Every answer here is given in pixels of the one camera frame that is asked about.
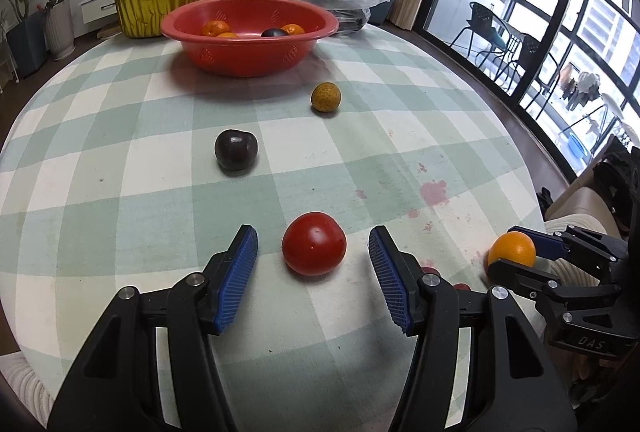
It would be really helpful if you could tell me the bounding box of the big orange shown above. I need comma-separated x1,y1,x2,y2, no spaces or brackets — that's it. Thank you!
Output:
486,232,536,267

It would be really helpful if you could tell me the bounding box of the dark plum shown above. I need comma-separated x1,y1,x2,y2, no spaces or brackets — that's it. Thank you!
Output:
260,28,288,37
214,129,258,171

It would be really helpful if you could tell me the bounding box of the small orange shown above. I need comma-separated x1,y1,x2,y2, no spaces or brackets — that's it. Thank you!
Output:
216,32,239,39
281,23,306,36

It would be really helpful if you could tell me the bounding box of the large mandarin orange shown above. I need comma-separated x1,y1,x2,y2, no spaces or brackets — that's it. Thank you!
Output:
201,20,231,37

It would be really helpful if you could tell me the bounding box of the green checkered tablecloth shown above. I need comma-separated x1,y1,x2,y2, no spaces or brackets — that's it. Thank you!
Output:
1,27,542,431

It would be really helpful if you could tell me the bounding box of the teal balcony chair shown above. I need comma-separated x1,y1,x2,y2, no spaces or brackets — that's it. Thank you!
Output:
449,1,520,70

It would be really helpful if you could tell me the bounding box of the brown longan fruit far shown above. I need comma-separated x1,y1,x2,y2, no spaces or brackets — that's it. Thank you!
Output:
310,82,342,113

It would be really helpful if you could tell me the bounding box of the red plastic colander bowl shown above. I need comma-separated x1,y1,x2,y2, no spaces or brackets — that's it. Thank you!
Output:
160,0,338,78

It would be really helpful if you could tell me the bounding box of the white tv stand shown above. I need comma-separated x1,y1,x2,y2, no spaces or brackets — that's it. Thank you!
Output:
79,0,117,25

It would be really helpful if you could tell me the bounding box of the small plant grey pot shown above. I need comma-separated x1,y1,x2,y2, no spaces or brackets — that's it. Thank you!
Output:
43,0,75,61

